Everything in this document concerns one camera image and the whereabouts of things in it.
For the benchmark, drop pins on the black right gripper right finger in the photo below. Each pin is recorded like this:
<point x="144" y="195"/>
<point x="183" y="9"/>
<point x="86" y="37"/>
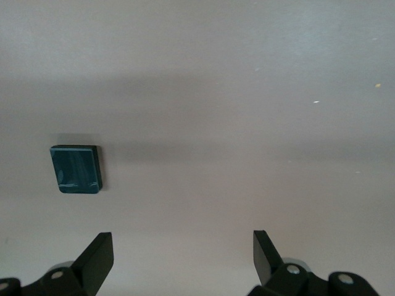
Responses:
<point x="265" y="262"/>

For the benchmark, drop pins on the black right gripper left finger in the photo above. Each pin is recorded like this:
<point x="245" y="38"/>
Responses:
<point x="89" y="265"/>

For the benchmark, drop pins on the black phone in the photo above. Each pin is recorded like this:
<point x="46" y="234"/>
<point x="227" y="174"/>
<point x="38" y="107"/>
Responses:
<point x="77" y="169"/>

